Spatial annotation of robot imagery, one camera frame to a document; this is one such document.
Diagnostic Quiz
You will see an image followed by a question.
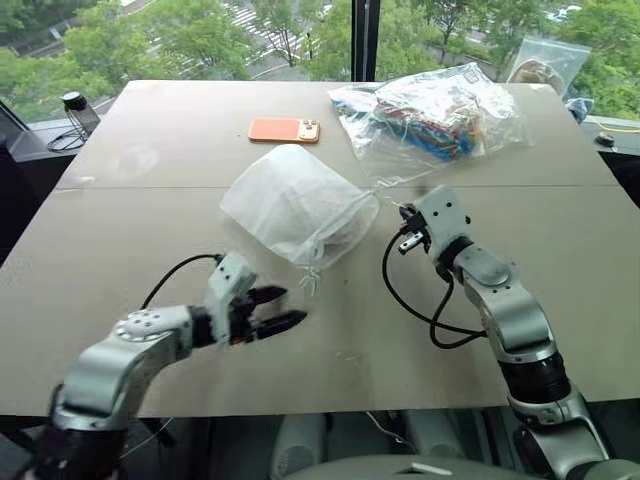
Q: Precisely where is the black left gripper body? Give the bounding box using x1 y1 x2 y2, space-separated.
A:
227 292 262 347

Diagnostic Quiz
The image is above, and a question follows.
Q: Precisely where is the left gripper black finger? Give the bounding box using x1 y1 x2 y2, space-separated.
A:
254 309 309 342
249 285 289 308

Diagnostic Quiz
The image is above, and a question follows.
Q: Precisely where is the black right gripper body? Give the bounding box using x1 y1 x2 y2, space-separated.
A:
403 215 435 257

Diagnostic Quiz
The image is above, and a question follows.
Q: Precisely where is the white mesh drawstring bag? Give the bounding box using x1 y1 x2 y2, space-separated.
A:
219 144 383 297

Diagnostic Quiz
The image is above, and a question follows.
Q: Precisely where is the large clear plastic bag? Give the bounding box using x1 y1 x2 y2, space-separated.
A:
327 62 536 190

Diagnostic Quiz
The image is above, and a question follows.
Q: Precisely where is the clear zip bag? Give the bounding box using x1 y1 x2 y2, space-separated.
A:
505 35 592 101

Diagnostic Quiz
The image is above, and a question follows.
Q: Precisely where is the grey rounded robot leg shape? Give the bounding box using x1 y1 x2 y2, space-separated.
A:
271 412 329 476
403 409 482 457

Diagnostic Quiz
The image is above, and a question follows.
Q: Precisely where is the orange smartphone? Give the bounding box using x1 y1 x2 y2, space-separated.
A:
248 117 322 146

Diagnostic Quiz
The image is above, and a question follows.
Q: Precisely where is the grey robot torso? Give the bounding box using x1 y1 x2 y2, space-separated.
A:
279 452 556 480

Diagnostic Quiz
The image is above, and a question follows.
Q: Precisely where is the blue cloth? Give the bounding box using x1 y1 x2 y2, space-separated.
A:
564 97 596 124

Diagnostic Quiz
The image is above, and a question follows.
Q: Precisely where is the black lidded jar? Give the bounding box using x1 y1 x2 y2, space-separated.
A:
60 91 103 138

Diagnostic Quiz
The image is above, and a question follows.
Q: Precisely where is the black side counter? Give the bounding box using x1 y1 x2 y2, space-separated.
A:
0 101 77 267

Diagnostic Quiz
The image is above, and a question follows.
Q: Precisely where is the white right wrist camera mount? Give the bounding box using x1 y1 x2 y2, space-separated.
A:
412 184 474 257

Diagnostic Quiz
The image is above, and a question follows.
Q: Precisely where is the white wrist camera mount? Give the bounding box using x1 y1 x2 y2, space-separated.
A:
204 253 258 349
412 184 474 257

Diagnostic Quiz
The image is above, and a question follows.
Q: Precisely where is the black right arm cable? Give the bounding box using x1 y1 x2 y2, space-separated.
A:
382 227 489 350

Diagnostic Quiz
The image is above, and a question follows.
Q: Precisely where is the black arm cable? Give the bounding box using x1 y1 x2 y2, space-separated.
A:
141 254 224 309
382 227 489 350

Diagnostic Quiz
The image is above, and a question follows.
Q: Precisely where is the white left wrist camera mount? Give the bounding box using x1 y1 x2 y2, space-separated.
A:
204 253 258 349

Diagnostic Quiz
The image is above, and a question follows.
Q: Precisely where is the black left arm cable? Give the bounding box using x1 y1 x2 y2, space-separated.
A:
141 254 224 309

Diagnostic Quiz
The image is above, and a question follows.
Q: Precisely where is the black window frame post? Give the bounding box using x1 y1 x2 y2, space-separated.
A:
351 0 379 83

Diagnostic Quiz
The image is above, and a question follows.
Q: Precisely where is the yellow cable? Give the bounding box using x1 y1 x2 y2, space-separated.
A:
584 115 640 134

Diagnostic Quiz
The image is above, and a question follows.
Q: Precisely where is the thin black cable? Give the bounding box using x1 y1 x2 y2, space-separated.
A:
47 130 84 153

